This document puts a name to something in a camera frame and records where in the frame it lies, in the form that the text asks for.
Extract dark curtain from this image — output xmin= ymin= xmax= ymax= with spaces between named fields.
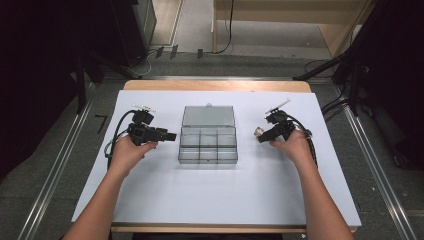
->
xmin=0 ymin=0 xmax=116 ymax=183
xmin=344 ymin=0 xmax=424 ymax=169

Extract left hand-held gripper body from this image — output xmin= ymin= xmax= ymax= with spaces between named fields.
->
xmin=127 ymin=103 xmax=160 ymax=147

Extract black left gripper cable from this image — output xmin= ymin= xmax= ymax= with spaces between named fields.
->
xmin=104 ymin=109 xmax=138 ymax=172

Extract black stand frame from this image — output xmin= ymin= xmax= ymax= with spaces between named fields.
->
xmin=73 ymin=49 xmax=134 ymax=115

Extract black floor cables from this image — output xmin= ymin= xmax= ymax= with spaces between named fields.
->
xmin=320 ymin=94 xmax=350 ymax=123

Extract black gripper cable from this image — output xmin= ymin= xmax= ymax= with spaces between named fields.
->
xmin=104 ymin=109 xmax=138 ymax=172
xmin=285 ymin=114 xmax=319 ymax=168

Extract wooden table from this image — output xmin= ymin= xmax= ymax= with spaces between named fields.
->
xmin=109 ymin=79 xmax=358 ymax=234

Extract white table sheet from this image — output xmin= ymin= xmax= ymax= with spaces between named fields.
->
xmin=71 ymin=89 xmax=363 ymax=228

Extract transparent grey compartment box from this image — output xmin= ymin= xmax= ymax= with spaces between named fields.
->
xmin=177 ymin=104 xmax=239 ymax=165

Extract grey floor cable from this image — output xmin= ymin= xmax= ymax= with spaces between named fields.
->
xmin=128 ymin=47 xmax=158 ymax=78

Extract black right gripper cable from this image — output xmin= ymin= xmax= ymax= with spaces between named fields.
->
xmin=285 ymin=114 xmax=319 ymax=168

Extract black hanging cable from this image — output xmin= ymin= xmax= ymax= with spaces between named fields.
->
xmin=212 ymin=0 xmax=235 ymax=55

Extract person's right hand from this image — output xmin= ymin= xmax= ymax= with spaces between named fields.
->
xmin=268 ymin=129 xmax=316 ymax=168

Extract metal floor rail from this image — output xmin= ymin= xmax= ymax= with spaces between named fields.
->
xmin=15 ymin=83 xmax=98 ymax=240
xmin=333 ymin=85 xmax=418 ymax=240

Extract light wooden shelf unit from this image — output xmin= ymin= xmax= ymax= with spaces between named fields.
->
xmin=211 ymin=0 xmax=375 ymax=58

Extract person's left hand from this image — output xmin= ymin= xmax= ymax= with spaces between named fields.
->
xmin=109 ymin=134 xmax=159 ymax=179

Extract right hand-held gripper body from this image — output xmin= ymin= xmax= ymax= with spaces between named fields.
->
xmin=265 ymin=98 xmax=297 ymax=141

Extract black stand bar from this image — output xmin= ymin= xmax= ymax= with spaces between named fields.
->
xmin=292 ymin=49 xmax=355 ymax=82

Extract black cabinet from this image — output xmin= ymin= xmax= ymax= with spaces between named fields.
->
xmin=109 ymin=0 xmax=158 ymax=68

